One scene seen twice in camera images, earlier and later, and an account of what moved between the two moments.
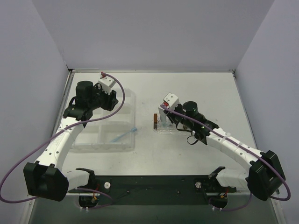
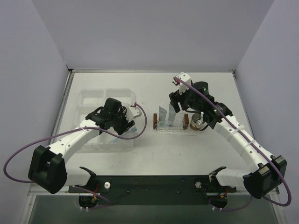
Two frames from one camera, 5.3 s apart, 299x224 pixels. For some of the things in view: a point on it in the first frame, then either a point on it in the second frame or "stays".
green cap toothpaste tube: x=163 y=116 stays
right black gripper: x=174 y=117 to x=175 y=99
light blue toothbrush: x=133 y=129 stays
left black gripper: x=110 y=100 to x=126 y=127
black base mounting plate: x=157 y=190 stays
